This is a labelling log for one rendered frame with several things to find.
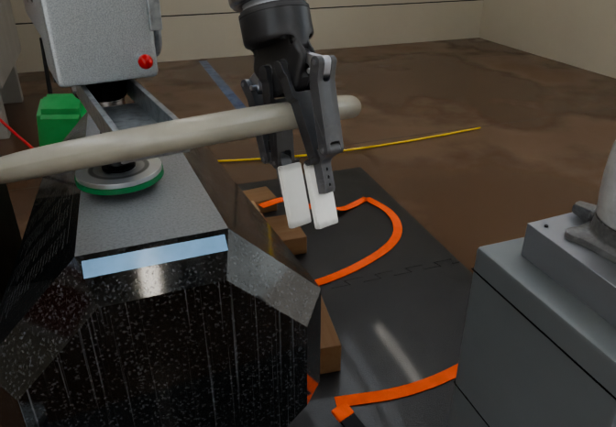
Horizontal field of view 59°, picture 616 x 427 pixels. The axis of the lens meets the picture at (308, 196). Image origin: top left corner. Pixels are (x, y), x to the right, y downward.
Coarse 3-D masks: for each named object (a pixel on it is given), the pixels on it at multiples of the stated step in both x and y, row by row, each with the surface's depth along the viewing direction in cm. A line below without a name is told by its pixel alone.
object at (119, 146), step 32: (352, 96) 68; (128, 128) 52; (160, 128) 51; (192, 128) 52; (224, 128) 53; (256, 128) 54; (288, 128) 57; (0, 160) 58; (32, 160) 54; (64, 160) 52; (96, 160) 52
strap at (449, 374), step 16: (336, 208) 292; (384, 208) 298; (400, 224) 282; (368, 256) 256; (336, 272) 244; (352, 272) 244; (448, 368) 191; (416, 384) 185; (432, 384) 185; (336, 400) 178; (352, 400) 178; (368, 400) 178; (384, 400) 179
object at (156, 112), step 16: (128, 80) 128; (80, 96) 128; (144, 96) 117; (96, 112) 107; (112, 112) 119; (128, 112) 119; (144, 112) 119; (160, 112) 107; (112, 128) 95; (128, 160) 94
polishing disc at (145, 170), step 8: (144, 160) 144; (152, 160) 144; (96, 168) 140; (136, 168) 140; (144, 168) 140; (152, 168) 140; (160, 168) 141; (80, 176) 135; (88, 176) 135; (96, 176) 135; (104, 176) 135; (112, 176) 135; (120, 176) 135; (128, 176) 135; (136, 176) 135; (144, 176) 135; (152, 176) 137; (88, 184) 132; (96, 184) 131; (104, 184) 131; (112, 184) 131; (120, 184) 131; (128, 184) 132; (136, 184) 133
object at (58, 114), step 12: (48, 72) 296; (48, 84) 298; (48, 96) 296; (60, 96) 292; (72, 96) 293; (48, 108) 288; (60, 108) 288; (72, 108) 289; (84, 108) 293; (48, 120) 287; (60, 120) 288; (72, 120) 288; (48, 132) 288; (60, 132) 288; (48, 144) 289
